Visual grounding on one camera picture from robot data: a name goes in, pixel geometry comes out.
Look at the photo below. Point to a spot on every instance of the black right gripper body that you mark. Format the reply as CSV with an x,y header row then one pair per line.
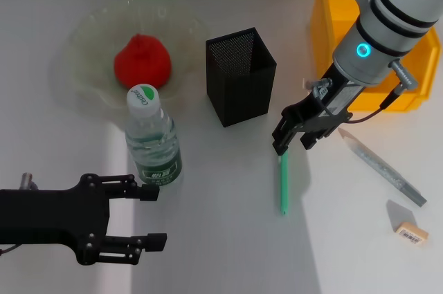
x,y
332,107

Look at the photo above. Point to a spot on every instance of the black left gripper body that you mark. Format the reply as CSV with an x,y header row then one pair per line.
x,y
52,216

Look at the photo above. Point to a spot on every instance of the clear glass fruit plate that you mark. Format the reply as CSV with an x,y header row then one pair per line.
x,y
86,48

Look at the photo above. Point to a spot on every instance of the red knitted orange fruit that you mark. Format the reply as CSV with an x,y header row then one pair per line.
x,y
143,62

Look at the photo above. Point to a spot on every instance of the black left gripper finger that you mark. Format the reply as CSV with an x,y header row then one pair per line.
x,y
149,193
155,241

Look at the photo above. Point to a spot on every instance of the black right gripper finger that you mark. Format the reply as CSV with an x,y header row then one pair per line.
x,y
313,138
285,133

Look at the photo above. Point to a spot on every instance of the black mesh pen holder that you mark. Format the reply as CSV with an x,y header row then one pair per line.
x,y
242,100

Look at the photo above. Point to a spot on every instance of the yellow plastic bin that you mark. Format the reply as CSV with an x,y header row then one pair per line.
x,y
323,38

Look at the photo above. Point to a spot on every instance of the beige eraser with barcode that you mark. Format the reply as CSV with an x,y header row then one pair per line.
x,y
412,234

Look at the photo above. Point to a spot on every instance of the clear green-label water bottle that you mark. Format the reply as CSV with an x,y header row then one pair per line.
x,y
154,148

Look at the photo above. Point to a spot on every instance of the mint green pen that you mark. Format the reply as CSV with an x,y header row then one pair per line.
x,y
284,183

